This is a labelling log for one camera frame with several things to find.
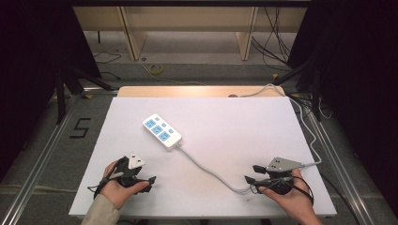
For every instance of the light wooden shelf unit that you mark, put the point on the light wooden shelf unit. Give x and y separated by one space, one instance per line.
187 22

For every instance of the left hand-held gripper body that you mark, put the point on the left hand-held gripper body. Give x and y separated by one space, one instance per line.
126 172

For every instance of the white power strip blue sockets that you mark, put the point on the white power strip blue sockets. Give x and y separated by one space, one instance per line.
162 131

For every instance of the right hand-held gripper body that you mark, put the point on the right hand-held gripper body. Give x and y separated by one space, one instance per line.
281 165

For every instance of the person's right hand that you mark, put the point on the person's right hand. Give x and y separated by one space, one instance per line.
297 200

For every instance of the yellow tape roll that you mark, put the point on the yellow tape roll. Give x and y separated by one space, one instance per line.
155 69

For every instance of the black metal stand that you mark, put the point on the black metal stand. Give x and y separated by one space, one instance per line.
67 84
316 90

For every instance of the aluminium floor rail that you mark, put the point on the aluminium floor rail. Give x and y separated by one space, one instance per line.
37 162
341 175

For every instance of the dark curtain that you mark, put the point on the dark curtain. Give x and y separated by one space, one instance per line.
359 78
31 62

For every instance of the person's left hand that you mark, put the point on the person's left hand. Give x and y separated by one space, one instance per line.
114 192

